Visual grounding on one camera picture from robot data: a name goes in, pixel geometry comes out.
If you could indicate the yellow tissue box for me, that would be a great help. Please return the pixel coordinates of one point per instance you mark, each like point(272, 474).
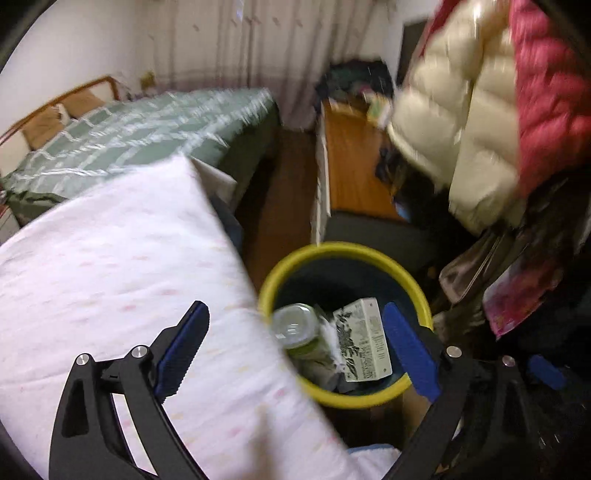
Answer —
point(147, 79)

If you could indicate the tan pillow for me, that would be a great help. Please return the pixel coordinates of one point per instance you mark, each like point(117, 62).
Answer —
point(87, 101)
point(41, 127)

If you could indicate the polka-dot white tablecloth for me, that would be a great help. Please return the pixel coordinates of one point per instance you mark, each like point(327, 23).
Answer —
point(115, 258)

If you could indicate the black television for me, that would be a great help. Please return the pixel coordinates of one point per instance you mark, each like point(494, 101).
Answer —
point(413, 50)

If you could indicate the pink and cream curtain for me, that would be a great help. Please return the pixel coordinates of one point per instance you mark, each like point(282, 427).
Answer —
point(277, 46)

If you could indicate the cream puffer jacket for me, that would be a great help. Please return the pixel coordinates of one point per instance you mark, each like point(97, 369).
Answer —
point(461, 92)

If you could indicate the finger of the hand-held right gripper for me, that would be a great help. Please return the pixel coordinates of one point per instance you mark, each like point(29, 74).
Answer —
point(547, 371)

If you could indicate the cream cardboard carton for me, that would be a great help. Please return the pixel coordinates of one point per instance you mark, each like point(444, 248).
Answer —
point(364, 341)

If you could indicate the red puffer jacket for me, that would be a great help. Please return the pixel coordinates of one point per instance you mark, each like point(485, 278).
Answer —
point(549, 92)

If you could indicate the pink printed bag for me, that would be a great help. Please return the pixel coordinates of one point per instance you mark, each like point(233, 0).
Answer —
point(512, 295)

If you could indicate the green booklet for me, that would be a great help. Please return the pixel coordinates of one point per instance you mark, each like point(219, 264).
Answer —
point(378, 108)

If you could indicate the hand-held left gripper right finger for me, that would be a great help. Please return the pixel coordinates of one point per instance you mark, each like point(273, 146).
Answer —
point(413, 355)

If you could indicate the yellow-rimmed trash bin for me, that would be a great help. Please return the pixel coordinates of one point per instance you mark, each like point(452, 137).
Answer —
point(323, 251)

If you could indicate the bed with green plaid duvet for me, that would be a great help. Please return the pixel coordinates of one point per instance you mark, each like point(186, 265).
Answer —
point(138, 124)

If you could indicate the green-lined paper cup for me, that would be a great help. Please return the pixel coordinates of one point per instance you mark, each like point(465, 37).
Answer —
point(295, 327)

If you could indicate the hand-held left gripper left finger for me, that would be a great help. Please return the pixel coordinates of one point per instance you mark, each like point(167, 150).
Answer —
point(182, 355)

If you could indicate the heap of mixed clothes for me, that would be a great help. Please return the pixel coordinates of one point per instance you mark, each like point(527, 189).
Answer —
point(351, 76)

